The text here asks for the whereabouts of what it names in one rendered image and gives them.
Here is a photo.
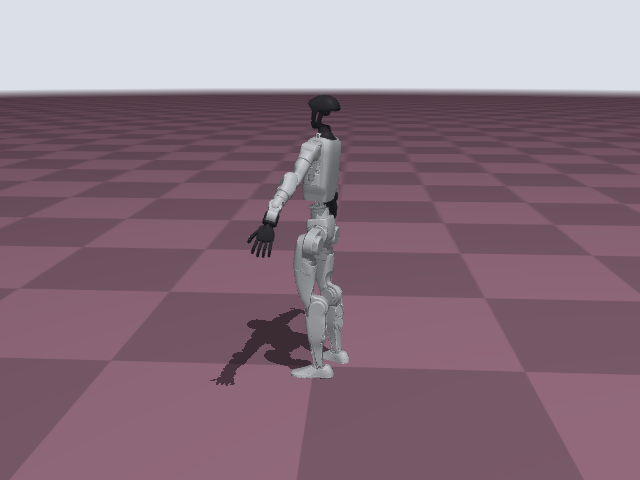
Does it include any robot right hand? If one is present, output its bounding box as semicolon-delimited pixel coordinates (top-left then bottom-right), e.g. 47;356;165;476
324;192;338;219

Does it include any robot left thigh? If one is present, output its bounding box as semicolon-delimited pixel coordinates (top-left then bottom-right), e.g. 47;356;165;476
293;228;329;314

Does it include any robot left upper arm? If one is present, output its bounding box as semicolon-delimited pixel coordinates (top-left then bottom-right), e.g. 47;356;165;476
280;141;322;188

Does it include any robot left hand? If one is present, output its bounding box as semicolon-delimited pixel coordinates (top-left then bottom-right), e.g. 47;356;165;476
247;210;279;258

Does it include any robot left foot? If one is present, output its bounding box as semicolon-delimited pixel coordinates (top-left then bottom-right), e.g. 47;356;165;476
291;363;334;379

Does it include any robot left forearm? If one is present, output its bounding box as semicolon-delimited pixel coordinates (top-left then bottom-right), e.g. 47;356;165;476
265;172;298;223

